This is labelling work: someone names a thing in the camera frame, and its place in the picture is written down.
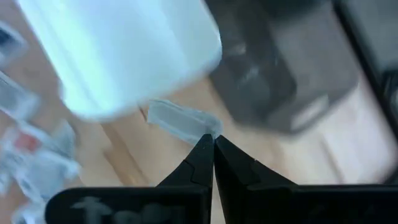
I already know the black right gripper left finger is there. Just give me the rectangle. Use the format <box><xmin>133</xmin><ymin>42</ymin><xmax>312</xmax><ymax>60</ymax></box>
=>
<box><xmin>45</xmin><ymin>133</ymin><xmax>216</xmax><ymax>224</ymax></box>

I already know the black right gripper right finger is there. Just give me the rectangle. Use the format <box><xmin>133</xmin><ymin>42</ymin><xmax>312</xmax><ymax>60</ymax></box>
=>
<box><xmin>214</xmin><ymin>134</ymin><xmax>398</xmax><ymax>224</ymax></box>

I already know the plain white packet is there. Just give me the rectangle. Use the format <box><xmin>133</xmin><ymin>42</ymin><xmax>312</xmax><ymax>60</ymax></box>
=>
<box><xmin>147</xmin><ymin>99</ymin><xmax>223</xmax><ymax>146</ymax></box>

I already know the grey translucent plastic bin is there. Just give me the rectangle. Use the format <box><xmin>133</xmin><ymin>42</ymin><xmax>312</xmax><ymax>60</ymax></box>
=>
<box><xmin>203</xmin><ymin>0</ymin><xmax>363</xmax><ymax>135</ymax></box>

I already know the white plastic bin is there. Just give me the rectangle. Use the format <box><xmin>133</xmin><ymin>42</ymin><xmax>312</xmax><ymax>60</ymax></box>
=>
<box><xmin>15</xmin><ymin>0</ymin><xmax>223</xmax><ymax>123</ymax></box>

